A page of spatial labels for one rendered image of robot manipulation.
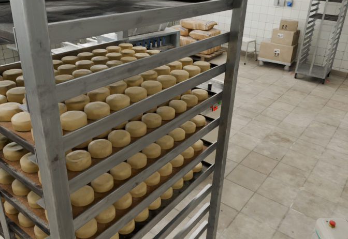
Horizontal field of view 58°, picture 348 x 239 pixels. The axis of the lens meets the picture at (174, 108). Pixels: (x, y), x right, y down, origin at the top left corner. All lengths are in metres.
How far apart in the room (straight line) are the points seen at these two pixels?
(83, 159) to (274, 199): 2.36
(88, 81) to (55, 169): 0.15
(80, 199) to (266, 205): 2.24
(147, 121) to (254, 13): 6.07
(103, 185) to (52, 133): 0.27
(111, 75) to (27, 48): 0.18
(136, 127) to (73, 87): 0.27
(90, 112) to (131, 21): 0.19
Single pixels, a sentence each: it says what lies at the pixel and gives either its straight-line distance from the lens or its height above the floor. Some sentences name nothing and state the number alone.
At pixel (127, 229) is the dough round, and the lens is 0.88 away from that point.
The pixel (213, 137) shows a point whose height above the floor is 0.41.
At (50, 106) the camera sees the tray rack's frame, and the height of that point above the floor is 1.59.
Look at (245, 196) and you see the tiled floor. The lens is 2.82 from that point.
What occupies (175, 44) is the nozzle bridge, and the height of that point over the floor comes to 1.05.
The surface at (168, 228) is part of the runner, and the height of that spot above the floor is 1.06.
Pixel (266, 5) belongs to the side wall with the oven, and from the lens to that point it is 6.65.
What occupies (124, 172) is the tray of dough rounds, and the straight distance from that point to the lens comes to 0.75.
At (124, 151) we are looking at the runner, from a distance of 0.67.
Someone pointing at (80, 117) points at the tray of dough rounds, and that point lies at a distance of 0.61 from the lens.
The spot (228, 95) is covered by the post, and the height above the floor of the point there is 1.42.
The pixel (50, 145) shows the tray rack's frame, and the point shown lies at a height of 1.53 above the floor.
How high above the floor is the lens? 1.78
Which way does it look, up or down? 25 degrees down
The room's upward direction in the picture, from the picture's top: 3 degrees clockwise
